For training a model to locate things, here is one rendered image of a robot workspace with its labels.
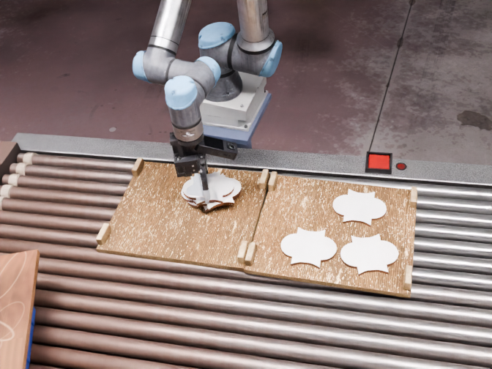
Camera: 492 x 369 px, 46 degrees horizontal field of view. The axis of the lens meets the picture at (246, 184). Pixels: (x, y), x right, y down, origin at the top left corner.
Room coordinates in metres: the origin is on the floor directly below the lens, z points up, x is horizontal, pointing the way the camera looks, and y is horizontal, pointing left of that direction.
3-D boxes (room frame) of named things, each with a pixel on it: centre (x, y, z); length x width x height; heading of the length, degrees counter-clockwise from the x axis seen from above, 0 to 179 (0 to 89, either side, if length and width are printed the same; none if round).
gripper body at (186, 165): (1.15, 0.13, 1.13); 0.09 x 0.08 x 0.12; 91
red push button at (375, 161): (1.23, -0.40, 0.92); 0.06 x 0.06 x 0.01; 73
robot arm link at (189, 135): (1.15, 0.13, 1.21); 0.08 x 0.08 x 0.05
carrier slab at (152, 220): (1.13, 0.17, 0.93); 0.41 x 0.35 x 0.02; 72
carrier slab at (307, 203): (0.99, -0.22, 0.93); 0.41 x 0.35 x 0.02; 71
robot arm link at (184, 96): (1.15, 0.13, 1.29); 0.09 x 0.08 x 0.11; 152
